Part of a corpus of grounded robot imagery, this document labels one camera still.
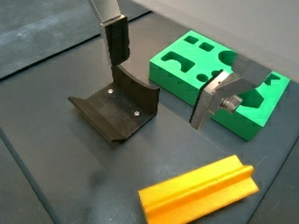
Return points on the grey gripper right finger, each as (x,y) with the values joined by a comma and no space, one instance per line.
(220,92)

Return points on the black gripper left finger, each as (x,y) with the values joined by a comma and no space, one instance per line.
(114,29)

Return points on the yellow star prism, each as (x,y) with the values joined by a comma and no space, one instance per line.
(184,198)

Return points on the green foam shape board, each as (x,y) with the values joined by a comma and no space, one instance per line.
(190,62)

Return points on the black curved fixture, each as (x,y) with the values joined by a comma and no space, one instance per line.
(122,107)

